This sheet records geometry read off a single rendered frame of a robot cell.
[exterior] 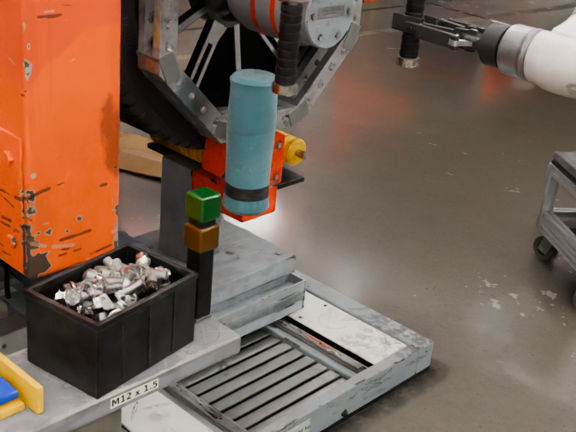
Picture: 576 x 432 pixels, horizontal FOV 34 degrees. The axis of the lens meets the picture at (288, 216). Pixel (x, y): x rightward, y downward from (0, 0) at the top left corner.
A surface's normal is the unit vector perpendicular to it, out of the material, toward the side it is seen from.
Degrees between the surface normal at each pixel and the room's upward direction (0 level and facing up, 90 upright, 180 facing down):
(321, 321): 0
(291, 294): 90
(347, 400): 90
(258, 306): 90
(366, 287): 0
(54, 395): 0
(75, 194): 90
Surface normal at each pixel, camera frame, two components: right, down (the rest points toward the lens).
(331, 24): 0.72, 0.34
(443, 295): 0.09, -0.91
